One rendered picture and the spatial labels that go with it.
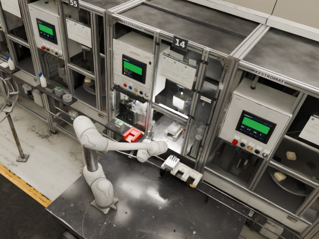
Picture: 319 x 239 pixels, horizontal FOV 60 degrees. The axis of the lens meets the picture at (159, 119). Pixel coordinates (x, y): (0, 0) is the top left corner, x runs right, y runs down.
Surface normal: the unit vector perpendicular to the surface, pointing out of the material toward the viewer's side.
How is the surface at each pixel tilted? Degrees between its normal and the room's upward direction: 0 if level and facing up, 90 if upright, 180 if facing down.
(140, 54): 90
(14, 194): 0
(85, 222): 0
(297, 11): 90
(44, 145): 0
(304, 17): 90
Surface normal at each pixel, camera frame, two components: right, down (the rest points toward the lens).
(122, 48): -0.53, 0.52
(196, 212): 0.10, -0.74
